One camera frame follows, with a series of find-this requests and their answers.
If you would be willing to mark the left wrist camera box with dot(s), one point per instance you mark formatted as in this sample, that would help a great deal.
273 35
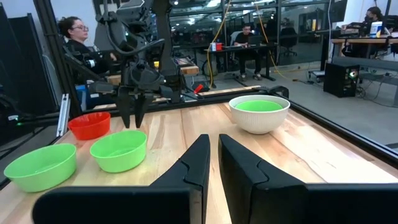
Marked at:
130 9

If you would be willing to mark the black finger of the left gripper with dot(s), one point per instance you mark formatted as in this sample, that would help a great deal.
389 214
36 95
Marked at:
125 105
140 105

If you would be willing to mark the black table clamp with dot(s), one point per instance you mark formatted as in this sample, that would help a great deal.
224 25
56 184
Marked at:
280 91

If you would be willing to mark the long wooden table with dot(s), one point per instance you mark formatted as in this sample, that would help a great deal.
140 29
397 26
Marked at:
357 40

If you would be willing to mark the black computer tower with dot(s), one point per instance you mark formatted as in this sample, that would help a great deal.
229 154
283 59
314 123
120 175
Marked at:
339 81

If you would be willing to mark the red plastic bowl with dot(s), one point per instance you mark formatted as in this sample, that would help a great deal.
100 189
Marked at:
90 129

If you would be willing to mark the wooden workbench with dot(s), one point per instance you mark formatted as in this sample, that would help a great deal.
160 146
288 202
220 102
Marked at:
189 70

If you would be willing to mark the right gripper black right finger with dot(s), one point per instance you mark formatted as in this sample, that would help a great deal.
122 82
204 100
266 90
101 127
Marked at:
280 202

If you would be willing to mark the silver aluminium extrusion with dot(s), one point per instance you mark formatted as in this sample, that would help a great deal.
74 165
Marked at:
63 115

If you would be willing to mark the black partition panel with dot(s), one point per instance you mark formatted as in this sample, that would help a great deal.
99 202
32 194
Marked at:
31 62

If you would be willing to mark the blue storage bin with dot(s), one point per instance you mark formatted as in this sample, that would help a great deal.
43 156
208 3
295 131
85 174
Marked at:
81 96

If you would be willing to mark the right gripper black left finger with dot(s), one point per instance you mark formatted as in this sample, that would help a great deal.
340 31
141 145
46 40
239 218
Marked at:
124 205

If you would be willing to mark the person at black desk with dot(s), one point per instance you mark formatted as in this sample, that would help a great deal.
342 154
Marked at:
245 39

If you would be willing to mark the person at wooden table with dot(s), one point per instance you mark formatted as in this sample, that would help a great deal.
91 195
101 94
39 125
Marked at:
374 15

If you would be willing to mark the white and blue container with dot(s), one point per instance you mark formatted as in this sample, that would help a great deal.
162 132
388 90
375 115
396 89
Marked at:
376 29

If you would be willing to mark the dark laptop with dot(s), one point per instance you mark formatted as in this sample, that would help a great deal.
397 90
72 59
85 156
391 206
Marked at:
255 40

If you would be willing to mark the black office desk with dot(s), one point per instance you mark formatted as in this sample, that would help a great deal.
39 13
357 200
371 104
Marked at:
233 47

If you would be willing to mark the white ribbed bowl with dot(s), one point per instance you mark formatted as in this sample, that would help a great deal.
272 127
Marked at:
258 124

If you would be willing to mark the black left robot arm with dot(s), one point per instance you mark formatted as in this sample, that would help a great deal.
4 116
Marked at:
163 37

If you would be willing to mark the small red tool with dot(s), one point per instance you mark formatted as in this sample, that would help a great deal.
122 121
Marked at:
198 89

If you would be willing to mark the small red box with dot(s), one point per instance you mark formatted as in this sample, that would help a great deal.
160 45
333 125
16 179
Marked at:
219 46

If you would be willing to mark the person with leader arms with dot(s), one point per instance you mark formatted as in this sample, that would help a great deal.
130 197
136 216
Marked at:
76 31

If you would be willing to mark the green plastic bowl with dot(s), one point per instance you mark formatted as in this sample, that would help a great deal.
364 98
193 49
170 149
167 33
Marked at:
119 158
258 106
40 177

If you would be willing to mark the black aluminium table frame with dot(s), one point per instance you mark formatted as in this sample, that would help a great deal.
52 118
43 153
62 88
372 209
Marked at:
224 98

